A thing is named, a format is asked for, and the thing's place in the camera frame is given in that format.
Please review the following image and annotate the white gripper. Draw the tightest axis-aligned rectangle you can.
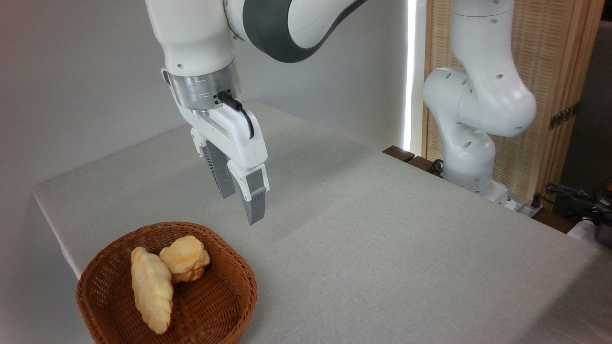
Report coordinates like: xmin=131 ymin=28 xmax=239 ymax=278
xmin=177 ymin=101 xmax=270 ymax=226

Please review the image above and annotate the round bread roll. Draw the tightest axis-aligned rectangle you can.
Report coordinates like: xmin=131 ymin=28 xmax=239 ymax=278
xmin=159 ymin=235 xmax=211 ymax=284

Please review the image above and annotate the long croissant bread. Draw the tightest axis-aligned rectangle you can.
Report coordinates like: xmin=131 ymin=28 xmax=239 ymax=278
xmin=131 ymin=246 xmax=174 ymax=335

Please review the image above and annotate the brown wicker basket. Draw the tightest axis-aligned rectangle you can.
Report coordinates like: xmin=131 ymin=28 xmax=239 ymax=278
xmin=76 ymin=221 xmax=259 ymax=344

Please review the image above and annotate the grey tablecloth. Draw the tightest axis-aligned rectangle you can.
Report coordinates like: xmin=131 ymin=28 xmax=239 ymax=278
xmin=33 ymin=101 xmax=612 ymax=344

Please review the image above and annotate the white power strip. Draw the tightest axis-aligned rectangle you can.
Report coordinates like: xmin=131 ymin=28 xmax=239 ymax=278
xmin=506 ymin=198 xmax=546 ymax=219

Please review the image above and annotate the metal screen hinge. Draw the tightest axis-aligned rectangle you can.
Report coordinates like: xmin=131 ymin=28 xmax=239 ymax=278
xmin=548 ymin=101 xmax=581 ymax=131

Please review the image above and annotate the bamboo folding screen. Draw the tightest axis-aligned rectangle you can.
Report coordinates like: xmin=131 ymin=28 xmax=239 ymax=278
xmin=422 ymin=0 xmax=605 ymax=211

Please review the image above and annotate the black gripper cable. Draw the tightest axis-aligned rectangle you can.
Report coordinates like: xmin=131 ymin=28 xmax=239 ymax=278
xmin=217 ymin=90 xmax=255 ymax=140

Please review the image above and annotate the black tangled cable bundle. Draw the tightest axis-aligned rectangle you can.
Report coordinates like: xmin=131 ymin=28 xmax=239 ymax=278
xmin=544 ymin=183 xmax=612 ymax=225

